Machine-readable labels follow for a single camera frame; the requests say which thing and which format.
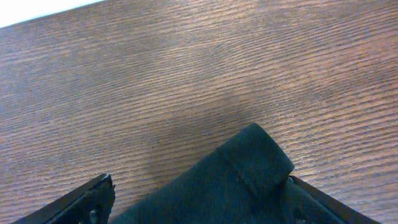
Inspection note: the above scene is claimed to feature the dark green Nike t-shirt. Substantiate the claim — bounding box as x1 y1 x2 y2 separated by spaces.
109 122 346 224

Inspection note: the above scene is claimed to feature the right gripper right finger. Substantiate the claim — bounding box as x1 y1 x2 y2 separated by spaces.
290 175 381 224

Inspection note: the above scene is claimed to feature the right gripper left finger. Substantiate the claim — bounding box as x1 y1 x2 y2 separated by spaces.
12 174 115 224

